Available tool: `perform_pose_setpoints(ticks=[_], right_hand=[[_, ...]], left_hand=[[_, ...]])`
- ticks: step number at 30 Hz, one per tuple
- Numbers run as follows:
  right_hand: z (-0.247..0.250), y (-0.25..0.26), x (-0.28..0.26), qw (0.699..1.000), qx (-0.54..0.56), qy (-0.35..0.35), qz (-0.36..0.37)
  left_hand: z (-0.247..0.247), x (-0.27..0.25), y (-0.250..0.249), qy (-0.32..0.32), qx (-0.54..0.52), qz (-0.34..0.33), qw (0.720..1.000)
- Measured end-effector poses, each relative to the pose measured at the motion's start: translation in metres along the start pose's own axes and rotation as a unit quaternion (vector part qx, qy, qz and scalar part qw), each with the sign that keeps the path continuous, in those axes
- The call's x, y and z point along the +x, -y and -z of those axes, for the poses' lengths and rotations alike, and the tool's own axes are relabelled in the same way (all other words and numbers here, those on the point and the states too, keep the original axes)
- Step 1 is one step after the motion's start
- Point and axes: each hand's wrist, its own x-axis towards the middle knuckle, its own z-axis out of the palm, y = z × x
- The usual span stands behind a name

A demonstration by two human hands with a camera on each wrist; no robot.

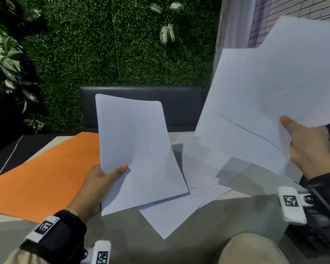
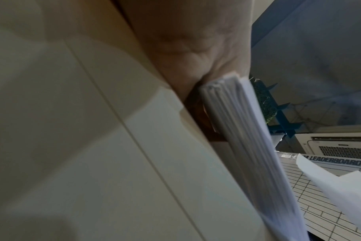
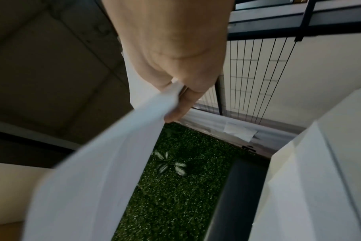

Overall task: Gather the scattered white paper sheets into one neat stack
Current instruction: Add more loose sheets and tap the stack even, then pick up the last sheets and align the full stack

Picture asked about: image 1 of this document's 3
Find person's right hand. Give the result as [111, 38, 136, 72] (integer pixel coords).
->
[280, 115, 330, 180]

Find person's left hand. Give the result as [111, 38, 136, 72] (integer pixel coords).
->
[66, 164, 129, 223]

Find orange folder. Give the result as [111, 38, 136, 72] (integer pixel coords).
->
[0, 132, 101, 224]

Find gathered white paper bundle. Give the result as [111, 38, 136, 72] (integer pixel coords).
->
[95, 93, 190, 217]

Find thin white paper sheaf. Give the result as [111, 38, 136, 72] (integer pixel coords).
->
[194, 15, 330, 176]

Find person's left forearm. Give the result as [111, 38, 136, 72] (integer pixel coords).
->
[4, 249, 44, 264]

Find black leather sofa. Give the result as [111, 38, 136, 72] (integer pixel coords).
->
[0, 88, 75, 182]

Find black leather bench backrest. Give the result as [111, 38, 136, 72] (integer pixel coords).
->
[79, 85, 204, 133]

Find artificial green hedge panel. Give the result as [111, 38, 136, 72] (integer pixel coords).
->
[21, 0, 222, 134]

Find white sheer curtain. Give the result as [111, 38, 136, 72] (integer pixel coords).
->
[213, 0, 258, 77]

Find artificial fern plant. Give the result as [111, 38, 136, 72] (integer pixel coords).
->
[0, 0, 46, 132]

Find hanging striped fern leaves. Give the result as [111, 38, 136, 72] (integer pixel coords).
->
[148, 0, 185, 45]

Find black left wrist strap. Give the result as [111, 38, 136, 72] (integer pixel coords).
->
[19, 210, 88, 264]

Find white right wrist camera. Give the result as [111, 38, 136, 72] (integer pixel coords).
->
[277, 187, 314, 226]

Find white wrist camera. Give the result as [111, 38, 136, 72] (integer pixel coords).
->
[277, 187, 314, 226]
[81, 240, 112, 264]

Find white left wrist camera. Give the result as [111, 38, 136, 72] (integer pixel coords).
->
[81, 240, 112, 264]

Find thin white cable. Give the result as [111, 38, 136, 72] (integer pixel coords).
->
[0, 135, 25, 176]

